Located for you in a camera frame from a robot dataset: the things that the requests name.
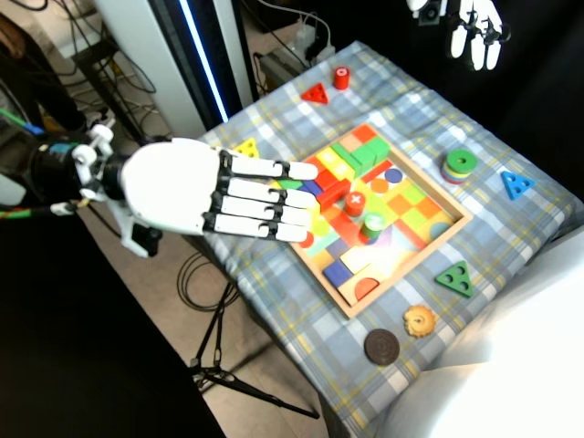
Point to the red triangle with three holes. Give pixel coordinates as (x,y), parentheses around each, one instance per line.
(310,96)

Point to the yellow cube with letter E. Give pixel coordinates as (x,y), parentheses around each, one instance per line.
(327,159)

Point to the blue wooden cube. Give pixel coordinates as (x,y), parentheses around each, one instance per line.
(337,274)

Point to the red cylinder with cross mark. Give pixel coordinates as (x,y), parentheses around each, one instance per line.
(355,207)

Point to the dark grey box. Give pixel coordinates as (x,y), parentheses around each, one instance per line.
(280,68)

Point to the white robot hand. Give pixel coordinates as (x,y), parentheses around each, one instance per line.
(476,50)
(164,182)

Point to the white column with blue light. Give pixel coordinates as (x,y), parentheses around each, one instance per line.
(137,55)

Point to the red cylinder with circle mark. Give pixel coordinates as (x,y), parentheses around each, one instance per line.
(341,83)

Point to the yellow cube with letter S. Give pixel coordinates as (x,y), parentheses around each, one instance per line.
(341,169)

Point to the natural wooden cube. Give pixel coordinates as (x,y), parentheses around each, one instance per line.
(349,142)

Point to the blue triangle with holes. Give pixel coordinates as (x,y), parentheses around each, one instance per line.
(510,191)

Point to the large white panel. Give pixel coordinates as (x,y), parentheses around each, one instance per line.
(524,365)

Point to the brown round toy cookie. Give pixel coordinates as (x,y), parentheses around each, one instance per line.
(382,347)

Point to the beige toy biscuit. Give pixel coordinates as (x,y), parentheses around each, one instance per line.
(417,321)

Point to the wooden puzzle tray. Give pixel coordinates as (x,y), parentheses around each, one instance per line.
(410,262)

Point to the dark red wooden cube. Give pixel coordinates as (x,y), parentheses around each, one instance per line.
(326,180)

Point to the green cylinder with letter N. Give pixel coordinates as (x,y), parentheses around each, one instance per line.
(372,232)

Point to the black tripod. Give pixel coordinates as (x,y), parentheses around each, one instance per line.
(205,370)

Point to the blue plaid tablecloth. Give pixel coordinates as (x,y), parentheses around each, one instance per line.
(296,310)

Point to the white power strip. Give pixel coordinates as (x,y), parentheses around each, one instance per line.
(308,34)

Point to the yellow triangle with three holes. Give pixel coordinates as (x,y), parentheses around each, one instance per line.
(238,149)

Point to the green wooden cube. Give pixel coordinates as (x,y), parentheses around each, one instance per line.
(289,184)
(378,148)
(363,159)

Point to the green triangle with three holes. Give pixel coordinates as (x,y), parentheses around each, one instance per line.
(445,279)

